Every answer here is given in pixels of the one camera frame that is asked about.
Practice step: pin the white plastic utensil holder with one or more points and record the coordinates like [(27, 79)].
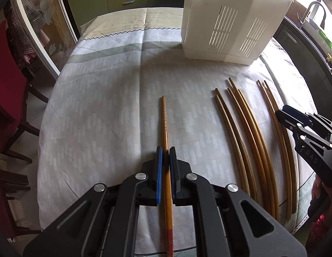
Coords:
[(203, 18)]

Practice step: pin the grey white patterned tablecloth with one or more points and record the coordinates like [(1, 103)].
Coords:
[(101, 112)]

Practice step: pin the steel sink faucet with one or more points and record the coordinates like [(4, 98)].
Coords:
[(312, 4)]

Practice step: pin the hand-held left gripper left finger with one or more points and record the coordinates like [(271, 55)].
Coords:
[(159, 176)]

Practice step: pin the tan wooden chopstick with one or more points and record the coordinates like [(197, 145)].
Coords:
[(250, 139), (292, 166), (285, 163), (254, 139), (258, 139)]

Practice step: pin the dark brown wooden chopstick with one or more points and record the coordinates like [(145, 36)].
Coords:
[(231, 139), (237, 139)]

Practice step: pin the green kitchen cabinet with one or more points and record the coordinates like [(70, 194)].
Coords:
[(88, 2)]

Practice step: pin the green cabinet drawer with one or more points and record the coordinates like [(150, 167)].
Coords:
[(127, 2)]

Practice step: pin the glass sliding door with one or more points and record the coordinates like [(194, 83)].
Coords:
[(40, 32)]

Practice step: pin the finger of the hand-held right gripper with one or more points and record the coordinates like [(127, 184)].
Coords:
[(294, 113), (286, 120)]

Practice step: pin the red wooden chair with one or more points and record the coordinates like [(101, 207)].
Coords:
[(7, 80), (2, 206)]

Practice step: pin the orange chopstick red patterned end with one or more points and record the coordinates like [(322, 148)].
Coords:
[(165, 128)]

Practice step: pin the person's right hand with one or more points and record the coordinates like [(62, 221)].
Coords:
[(318, 190)]

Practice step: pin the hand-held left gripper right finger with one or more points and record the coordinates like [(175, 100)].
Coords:
[(172, 179)]

